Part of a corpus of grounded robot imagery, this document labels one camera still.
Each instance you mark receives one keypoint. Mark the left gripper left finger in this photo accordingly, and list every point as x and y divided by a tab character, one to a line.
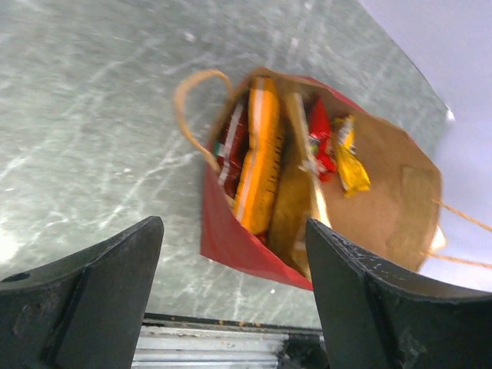
84	310

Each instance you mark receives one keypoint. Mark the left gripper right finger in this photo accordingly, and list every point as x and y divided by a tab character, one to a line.
376	314

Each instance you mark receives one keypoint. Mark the red paper bag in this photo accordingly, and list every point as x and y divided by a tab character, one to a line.
397	219

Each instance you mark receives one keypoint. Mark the tan kettle chip bag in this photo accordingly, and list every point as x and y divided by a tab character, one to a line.
299	195

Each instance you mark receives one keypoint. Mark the orange honey dijon chip bag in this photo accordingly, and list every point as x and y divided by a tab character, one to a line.
258	185

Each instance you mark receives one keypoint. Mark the red cheetos bag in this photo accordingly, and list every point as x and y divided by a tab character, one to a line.
320	139

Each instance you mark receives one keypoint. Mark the red doritos bag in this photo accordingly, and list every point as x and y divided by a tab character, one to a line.
231	147

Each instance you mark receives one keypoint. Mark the yellow snack packet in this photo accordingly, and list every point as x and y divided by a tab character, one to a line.
353	175

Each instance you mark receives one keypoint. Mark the aluminium rail frame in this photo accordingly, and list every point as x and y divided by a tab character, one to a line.
172	341

